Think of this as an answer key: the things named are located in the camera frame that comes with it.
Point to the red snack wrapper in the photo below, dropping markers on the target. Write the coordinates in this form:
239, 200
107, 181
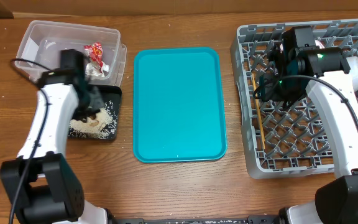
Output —
95, 53

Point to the teal serving tray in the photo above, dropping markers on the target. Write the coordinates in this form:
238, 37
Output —
178, 106

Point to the clear plastic waste bin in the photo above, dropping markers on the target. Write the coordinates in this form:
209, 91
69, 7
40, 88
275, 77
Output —
43, 41

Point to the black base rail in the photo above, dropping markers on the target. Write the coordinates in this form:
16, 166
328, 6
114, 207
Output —
253, 219

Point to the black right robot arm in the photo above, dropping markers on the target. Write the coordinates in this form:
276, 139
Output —
330, 80

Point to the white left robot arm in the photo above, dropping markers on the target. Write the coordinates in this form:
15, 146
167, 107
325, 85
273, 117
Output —
40, 184

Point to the small white cup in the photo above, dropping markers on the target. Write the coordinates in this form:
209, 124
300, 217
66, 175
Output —
353, 63

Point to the grey dishwasher rack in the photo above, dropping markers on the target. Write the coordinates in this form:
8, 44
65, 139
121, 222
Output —
295, 142

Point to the crumpled white tissue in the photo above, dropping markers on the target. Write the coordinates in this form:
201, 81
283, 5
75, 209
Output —
95, 71

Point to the white rice pile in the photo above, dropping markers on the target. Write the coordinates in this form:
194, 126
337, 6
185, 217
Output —
104, 126

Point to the black tray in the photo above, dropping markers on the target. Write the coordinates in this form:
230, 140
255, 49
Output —
108, 93

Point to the pink bowl with rice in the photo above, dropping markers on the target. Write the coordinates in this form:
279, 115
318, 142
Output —
319, 44

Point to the wooden chopstick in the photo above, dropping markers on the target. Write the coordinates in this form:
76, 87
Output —
258, 113

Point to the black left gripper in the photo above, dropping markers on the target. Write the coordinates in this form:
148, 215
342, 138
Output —
99, 104

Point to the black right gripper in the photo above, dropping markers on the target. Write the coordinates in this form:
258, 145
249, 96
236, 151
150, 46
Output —
278, 94

